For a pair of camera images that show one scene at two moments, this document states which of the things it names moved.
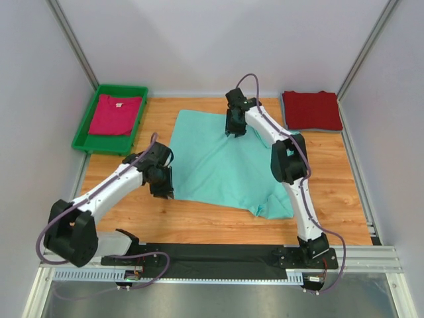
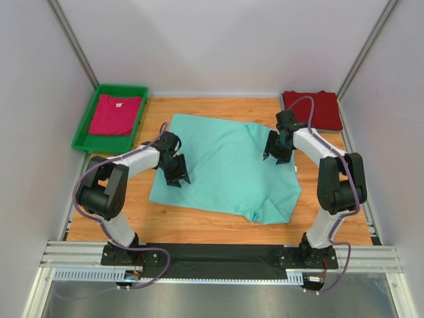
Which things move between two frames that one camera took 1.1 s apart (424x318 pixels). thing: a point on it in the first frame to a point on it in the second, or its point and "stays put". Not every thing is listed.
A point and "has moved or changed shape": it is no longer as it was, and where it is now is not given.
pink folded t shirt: (114, 115) stays put
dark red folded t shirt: (312, 110) stays put
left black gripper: (167, 188) to (171, 179)
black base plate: (201, 260) stays put
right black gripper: (230, 128) to (282, 158)
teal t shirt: (210, 166) has moved or changed shape
